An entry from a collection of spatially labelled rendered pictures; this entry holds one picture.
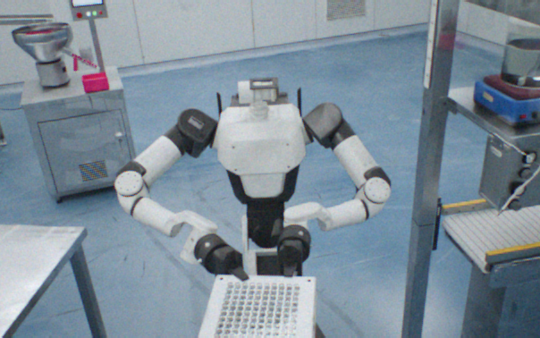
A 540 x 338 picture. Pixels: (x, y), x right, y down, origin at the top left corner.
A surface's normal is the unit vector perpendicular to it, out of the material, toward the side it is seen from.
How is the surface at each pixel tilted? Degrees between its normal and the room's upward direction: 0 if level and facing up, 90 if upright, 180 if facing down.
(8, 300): 0
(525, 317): 90
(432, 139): 90
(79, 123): 90
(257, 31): 90
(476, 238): 0
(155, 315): 0
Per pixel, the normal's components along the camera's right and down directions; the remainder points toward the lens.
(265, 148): 0.03, 0.48
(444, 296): -0.05, -0.88
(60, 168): 0.35, 0.42
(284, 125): -0.02, -0.28
